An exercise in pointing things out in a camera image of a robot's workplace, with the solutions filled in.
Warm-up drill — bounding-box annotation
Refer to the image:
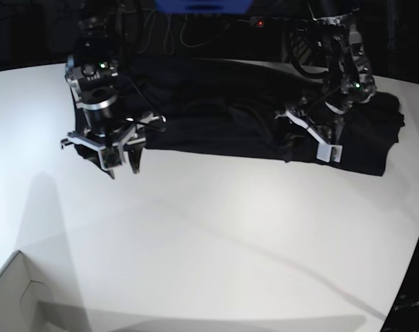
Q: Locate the black t-shirt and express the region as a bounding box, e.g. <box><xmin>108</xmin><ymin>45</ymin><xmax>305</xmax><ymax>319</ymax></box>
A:
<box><xmin>71</xmin><ymin>55</ymin><xmax>406</xmax><ymax>178</ymax></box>

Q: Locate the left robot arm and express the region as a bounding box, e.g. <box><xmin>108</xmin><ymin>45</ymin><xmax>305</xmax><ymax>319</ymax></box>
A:
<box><xmin>267</xmin><ymin>1</ymin><xmax>377</xmax><ymax>163</ymax></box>

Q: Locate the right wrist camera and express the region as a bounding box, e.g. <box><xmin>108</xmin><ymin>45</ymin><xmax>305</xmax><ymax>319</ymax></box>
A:
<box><xmin>98</xmin><ymin>147</ymin><xmax>122</xmax><ymax>171</ymax></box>

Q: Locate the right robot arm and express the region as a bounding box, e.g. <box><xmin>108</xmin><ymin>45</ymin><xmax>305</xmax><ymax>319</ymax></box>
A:
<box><xmin>60</xmin><ymin>10</ymin><xmax>166</xmax><ymax>178</ymax></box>

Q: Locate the white cardboard box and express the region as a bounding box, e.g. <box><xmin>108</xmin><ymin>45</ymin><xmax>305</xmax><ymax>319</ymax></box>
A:
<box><xmin>0</xmin><ymin>251</ymin><xmax>53</xmax><ymax>331</ymax></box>

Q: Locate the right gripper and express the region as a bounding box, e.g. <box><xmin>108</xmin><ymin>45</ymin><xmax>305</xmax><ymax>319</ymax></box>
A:
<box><xmin>61</xmin><ymin>113</ymin><xmax>167</xmax><ymax>180</ymax></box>

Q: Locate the blue plastic bin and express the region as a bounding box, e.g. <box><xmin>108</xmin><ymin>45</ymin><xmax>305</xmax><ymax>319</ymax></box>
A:
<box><xmin>155</xmin><ymin>0</ymin><xmax>253</xmax><ymax>15</ymax></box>

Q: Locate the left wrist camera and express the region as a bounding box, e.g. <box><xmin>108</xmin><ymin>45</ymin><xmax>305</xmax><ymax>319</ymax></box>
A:
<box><xmin>316</xmin><ymin>143</ymin><xmax>343</xmax><ymax>163</ymax></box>

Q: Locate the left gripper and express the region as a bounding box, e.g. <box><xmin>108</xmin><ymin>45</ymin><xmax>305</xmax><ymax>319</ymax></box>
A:
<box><xmin>274</xmin><ymin>100</ymin><xmax>344</xmax><ymax>145</ymax></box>

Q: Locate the grey looped cable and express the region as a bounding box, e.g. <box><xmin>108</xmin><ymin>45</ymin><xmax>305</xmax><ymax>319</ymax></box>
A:
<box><xmin>140</xmin><ymin>10</ymin><xmax>231</xmax><ymax>55</ymax></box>

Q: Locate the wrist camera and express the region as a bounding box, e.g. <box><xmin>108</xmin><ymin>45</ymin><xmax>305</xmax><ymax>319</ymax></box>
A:
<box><xmin>98</xmin><ymin>147</ymin><xmax>122</xmax><ymax>171</ymax></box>
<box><xmin>316</xmin><ymin>143</ymin><xmax>343</xmax><ymax>163</ymax></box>

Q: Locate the black power strip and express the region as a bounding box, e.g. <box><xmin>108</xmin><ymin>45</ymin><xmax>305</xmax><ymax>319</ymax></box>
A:
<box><xmin>248</xmin><ymin>16</ymin><xmax>300</xmax><ymax>31</ymax></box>

